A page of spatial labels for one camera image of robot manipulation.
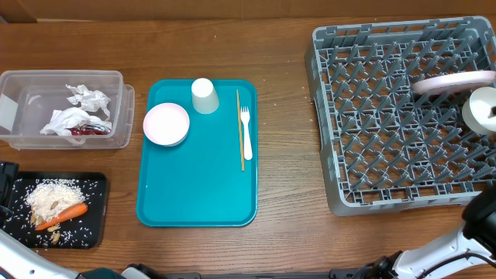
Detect white small bowl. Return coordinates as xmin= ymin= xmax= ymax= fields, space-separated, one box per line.
xmin=462 ymin=87 xmax=495 ymax=135

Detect rice and food scraps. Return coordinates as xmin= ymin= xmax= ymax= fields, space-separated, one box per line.
xmin=26 ymin=184 xmax=84 ymax=229

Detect large pink plate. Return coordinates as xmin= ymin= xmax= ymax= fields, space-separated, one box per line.
xmin=412 ymin=71 xmax=495 ymax=95

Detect orange carrot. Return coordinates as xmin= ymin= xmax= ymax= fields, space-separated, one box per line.
xmin=35 ymin=203 xmax=88 ymax=231

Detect red snack wrapper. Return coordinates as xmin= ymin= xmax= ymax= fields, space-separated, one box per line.
xmin=68 ymin=124 xmax=111 ymax=136

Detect white napkin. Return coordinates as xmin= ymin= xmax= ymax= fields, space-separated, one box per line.
xmin=40 ymin=84 xmax=112 ymax=136

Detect grey plastic dishwasher rack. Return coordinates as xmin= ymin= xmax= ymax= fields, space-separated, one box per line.
xmin=305 ymin=16 xmax=495 ymax=216

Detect pink bowl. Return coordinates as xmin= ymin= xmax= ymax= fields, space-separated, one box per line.
xmin=143 ymin=103 xmax=191 ymax=146

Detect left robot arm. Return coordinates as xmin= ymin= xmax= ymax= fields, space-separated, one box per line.
xmin=1 ymin=230 xmax=150 ymax=279

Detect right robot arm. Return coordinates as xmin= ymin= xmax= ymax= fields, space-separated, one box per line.
xmin=354 ymin=187 xmax=495 ymax=279

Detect black plastic tray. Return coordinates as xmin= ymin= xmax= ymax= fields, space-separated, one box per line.
xmin=1 ymin=171 xmax=109 ymax=249

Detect clear plastic bin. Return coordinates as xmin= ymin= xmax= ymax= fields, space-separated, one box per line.
xmin=1 ymin=70 xmax=135 ymax=150

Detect teal serving tray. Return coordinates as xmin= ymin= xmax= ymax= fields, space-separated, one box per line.
xmin=136 ymin=79 xmax=259 ymax=227

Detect white paper cup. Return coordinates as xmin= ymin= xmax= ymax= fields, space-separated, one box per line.
xmin=191 ymin=77 xmax=219 ymax=114

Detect wooden chopstick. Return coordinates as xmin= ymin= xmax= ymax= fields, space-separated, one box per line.
xmin=236 ymin=89 xmax=245 ymax=171

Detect white plastic fork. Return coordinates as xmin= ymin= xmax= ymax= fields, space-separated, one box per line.
xmin=240 ymin=106 xmax=253 ymax=160

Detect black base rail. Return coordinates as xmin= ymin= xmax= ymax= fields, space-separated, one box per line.
xmin=127 ymin=263 xmax=369 ymax=279

